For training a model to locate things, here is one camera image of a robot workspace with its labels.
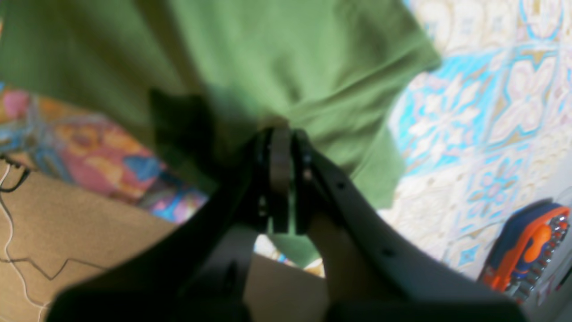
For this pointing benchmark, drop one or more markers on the olive green t-shirt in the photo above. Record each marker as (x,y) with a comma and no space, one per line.
(190,82)

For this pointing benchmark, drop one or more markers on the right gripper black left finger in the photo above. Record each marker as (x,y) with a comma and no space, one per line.
(198,273)

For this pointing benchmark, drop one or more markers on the patterned tile tablecloth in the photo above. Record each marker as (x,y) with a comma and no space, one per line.
(480,135)

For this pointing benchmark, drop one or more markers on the orange grey device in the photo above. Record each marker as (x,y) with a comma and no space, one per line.
(524,248)

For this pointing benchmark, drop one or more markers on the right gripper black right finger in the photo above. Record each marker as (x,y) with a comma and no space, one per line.
(373,273)

